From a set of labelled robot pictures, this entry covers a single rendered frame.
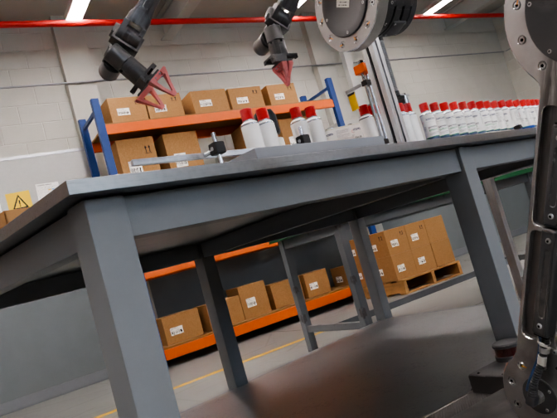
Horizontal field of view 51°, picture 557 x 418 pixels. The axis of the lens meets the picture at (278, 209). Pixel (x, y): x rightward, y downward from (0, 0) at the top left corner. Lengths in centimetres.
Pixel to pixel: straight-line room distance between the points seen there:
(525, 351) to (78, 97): 570
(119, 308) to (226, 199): 26
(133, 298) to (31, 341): 509
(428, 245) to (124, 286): 541
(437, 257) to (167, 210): 538
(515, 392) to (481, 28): 974
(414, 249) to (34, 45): 437
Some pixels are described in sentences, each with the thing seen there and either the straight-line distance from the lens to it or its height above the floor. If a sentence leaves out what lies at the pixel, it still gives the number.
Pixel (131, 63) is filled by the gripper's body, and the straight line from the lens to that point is 165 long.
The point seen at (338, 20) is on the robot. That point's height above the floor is 111.
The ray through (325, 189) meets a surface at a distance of 110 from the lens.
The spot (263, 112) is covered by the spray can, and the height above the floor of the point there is 107.
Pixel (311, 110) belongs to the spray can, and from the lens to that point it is 179.
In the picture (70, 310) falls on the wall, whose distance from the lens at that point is 595.
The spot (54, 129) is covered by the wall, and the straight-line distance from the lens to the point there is 629.
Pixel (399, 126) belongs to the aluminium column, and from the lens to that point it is 184.
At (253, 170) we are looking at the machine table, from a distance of 94.
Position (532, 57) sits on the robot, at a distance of 94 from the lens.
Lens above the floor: 66
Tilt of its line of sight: 5 degrees up
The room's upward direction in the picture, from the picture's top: 16 degrees counter-clockwise
